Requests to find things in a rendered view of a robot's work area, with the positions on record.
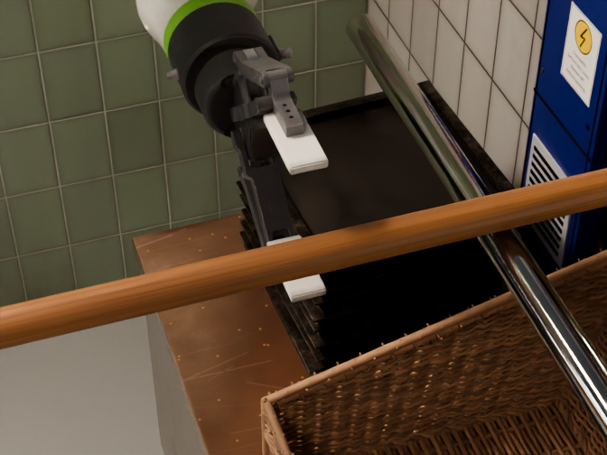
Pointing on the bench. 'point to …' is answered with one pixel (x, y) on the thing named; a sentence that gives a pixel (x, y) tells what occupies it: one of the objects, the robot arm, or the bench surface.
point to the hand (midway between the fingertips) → (304, 226)
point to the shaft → (297, 258)
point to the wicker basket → (415, 422)
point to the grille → (539, 170)
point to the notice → (581, 53)
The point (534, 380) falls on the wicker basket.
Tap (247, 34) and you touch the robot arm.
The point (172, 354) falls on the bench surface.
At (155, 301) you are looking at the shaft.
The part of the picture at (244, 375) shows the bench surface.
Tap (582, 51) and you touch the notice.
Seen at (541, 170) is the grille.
